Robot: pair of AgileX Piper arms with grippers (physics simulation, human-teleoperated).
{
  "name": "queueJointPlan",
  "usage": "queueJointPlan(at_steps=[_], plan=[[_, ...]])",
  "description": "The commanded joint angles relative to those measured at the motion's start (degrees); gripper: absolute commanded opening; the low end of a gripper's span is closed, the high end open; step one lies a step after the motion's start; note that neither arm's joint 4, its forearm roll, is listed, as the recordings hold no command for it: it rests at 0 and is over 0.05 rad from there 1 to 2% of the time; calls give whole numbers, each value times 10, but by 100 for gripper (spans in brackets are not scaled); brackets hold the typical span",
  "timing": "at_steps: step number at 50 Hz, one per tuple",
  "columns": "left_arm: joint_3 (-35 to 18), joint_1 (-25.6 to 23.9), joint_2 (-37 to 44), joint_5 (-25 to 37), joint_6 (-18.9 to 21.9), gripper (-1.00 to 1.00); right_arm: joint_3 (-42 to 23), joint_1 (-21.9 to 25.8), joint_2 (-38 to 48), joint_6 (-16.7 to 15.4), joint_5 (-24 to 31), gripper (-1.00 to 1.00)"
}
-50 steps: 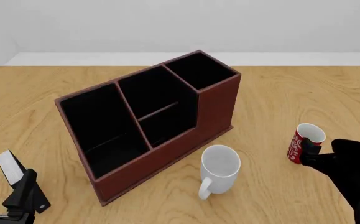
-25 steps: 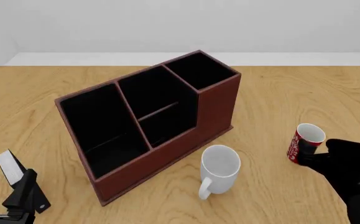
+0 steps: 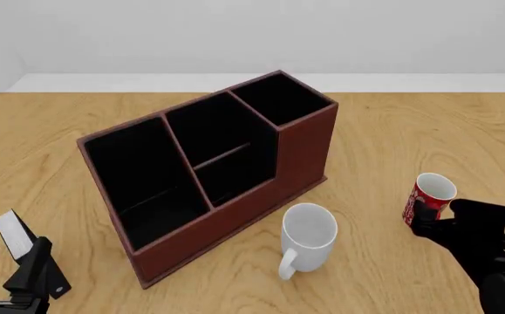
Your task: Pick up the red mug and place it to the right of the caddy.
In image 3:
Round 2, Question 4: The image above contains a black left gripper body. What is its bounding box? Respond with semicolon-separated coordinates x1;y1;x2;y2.
0;292;49;314

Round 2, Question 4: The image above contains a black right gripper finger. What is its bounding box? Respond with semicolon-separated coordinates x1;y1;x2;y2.
448;197;475;224
412;199;440;230

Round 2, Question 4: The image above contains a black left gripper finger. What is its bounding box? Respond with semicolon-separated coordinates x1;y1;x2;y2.
0;208;53;297

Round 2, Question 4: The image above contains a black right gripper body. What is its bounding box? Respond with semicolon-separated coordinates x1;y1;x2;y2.
410;217;505;263

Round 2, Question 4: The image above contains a red printed mug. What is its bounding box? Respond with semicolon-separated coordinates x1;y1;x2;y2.
401;172;459;230

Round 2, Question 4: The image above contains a white mug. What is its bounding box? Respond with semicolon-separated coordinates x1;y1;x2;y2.
277;201;339;283

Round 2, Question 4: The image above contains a red-brown desk caddy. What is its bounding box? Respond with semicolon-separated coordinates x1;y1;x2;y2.
76;69;339;290

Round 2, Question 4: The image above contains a flat plate on left gripper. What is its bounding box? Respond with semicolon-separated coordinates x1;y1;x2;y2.
42;257;72;300

